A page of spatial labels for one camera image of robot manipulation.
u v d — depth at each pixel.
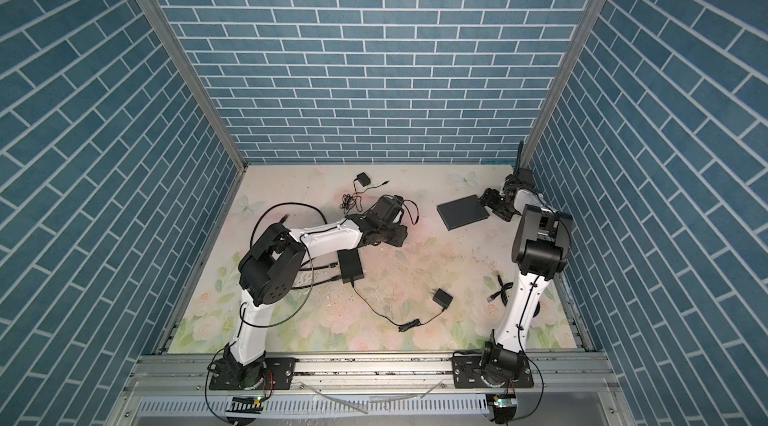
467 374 0.73
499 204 0.92
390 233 0.85
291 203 1.08
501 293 0.87
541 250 0.59
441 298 0.85
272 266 0.53
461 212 1.08
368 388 0.73
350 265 0.89
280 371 0.74
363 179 1.15
